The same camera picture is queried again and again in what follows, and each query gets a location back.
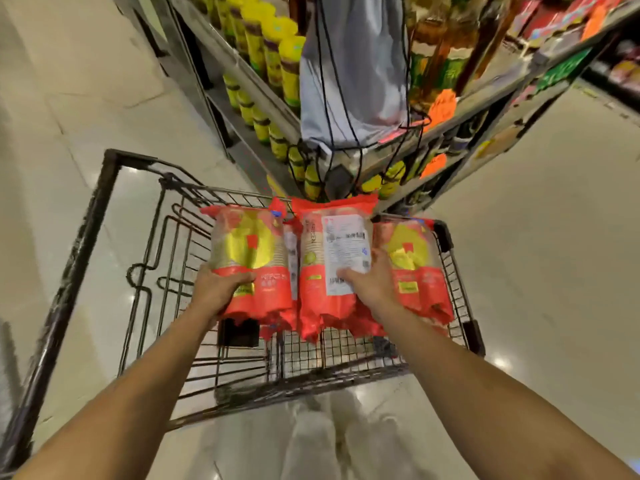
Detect person's left hand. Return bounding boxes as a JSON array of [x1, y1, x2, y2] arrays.
[[189, 265, 257, 326]]

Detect person's right hand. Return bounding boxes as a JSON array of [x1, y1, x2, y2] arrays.
[[337, 249, 402, 321]]

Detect red packet with gold circle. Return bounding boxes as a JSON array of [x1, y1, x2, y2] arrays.
[[201, 204, 297, 328]]

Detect red packet with white label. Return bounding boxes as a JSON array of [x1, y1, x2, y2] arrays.
[[291, 194, 379, 343]]

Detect person's right forearm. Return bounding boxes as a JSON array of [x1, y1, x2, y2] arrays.
[[369, 299, 637, 480]]

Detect person's left forearm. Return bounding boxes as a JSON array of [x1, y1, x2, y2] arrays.
[[14, 304, 222, 480]]

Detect red packet with yellow print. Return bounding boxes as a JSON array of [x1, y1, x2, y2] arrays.
[[371, 217, 456, 326]]

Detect yellow-green bottles group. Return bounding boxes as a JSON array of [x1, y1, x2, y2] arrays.
[[360, 160, 407, 200]]

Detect small orange price tag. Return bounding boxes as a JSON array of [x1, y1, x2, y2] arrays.
[[419, 153, 449, 180]]

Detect row of small yellow bottles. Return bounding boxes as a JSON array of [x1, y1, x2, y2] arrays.
[[222, 74, 326, 201]]

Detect person's white trousers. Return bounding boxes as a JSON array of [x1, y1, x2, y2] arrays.
[[284, 389, 437, 480]]

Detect dark bottles group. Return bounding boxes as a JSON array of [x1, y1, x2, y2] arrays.
[[442, 111, 490, 158]]

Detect large orange price tag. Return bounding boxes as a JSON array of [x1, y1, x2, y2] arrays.
[[424, 89, 459, 131]]

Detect grey metal shelving unit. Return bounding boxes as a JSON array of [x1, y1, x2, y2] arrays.
[[112, 0, 640, 218]]

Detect amber oil bottle green label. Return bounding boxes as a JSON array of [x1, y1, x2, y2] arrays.
[[409, 0, 450, 104], [435, 0, 482, 94]]

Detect row of tall yellow bottles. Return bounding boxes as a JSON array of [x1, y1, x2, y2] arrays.
[[189, 0, 307, 111]]

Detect dark brown bottle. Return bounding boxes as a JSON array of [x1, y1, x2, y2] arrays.
[[457, 0, 523, 91]]

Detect green shelf sign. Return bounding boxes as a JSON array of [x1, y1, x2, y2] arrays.
[[534, 47, 594, 94]]

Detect row of red boxes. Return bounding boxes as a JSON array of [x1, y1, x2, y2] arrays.
[[505, 0, 632, 48]]

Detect dark shelving unit with goods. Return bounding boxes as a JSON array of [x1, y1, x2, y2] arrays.
[[582, 39, 640, 113]]

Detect orange tag on shelf edge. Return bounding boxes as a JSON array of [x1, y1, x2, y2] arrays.
[[581, 4, 609, 41]]

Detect black wire shopping cart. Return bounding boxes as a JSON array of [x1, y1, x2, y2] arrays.
[[0, 149, 487, 470]]

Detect grey drawstring bag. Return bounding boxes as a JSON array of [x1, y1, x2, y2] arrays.
[[299, 0, 412, 151]]

